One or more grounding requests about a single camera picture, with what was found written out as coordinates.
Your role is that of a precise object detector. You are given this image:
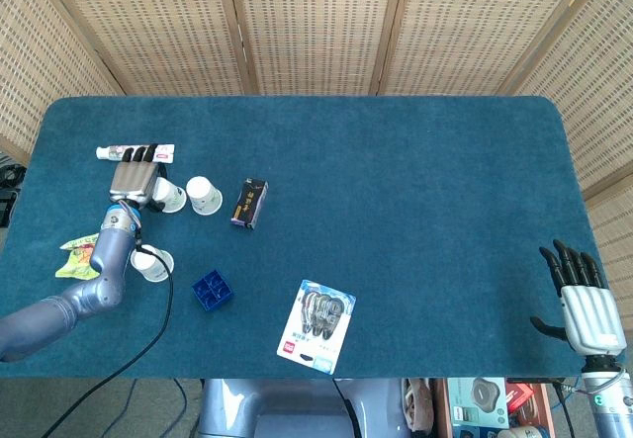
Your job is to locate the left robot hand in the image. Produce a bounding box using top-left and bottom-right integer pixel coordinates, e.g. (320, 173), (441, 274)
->
(108, 142), (168, 214)

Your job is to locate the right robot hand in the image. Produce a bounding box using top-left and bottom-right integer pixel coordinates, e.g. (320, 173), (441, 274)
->
(529, 238), (628, 358)

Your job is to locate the white floral paper cup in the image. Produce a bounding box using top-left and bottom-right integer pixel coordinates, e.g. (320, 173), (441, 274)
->
(185, 175), (224, 217)
(130, 243), (175, 284)
(150, 176), (188, 215)

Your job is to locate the white floral toothpaste tube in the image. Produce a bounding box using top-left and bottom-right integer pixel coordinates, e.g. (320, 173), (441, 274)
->
(95, 142), (177, 164)

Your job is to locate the green yellow snack bag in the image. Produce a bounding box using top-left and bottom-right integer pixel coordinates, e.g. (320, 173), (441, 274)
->
(54, 232), (100, 280)

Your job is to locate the small red box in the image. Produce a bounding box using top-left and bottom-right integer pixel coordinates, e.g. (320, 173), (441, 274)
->
(506, 382), (536, 413)

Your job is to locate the black and purple carton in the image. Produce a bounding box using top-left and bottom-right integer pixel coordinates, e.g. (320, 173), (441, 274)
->
(229, 177), (270, 230)

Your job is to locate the black equipment on floor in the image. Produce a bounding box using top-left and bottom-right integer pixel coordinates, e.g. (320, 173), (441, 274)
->
(0, 163), (27, 227)

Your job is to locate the blue four-cell plastic holder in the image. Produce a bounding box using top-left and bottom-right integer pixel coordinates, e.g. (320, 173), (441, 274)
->
(191, 269), (233, 313)

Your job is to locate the teal box with grey device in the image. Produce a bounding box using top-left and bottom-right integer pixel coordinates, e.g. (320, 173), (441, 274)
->
(447, 377), (510, 430)

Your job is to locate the wooden crate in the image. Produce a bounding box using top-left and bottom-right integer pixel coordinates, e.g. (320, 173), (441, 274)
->
(433, 377), (559, 438)

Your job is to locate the beige crumpled bag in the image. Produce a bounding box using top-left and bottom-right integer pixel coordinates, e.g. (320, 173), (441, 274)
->
(404, 378), (435, 434)

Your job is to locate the woven bamboo folding screen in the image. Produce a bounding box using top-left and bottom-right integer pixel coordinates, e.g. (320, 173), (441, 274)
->
(0, 0), (633, 306)

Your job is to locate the grey-blue robot torso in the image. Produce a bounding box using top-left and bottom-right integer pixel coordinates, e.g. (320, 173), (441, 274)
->
(197, 377), (414, 438)

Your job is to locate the black cable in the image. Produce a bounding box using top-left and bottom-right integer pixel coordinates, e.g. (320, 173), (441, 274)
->
(42, 227), (175, 438)

